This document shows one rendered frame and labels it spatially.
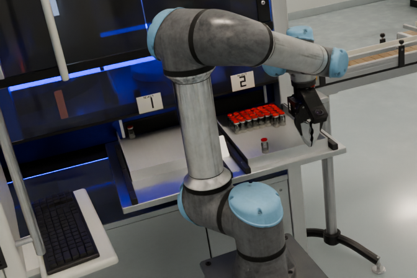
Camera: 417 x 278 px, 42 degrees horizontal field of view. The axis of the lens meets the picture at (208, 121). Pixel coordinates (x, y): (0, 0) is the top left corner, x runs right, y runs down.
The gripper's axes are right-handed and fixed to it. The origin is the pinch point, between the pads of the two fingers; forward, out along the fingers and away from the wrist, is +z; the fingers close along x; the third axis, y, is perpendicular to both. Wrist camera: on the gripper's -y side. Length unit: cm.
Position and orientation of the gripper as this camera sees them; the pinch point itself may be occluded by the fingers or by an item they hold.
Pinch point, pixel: (311, 143)
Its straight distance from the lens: 165.2
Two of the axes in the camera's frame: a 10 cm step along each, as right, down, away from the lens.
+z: 1.4, 9.1, 3.9
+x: -9.5, 2.4, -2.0
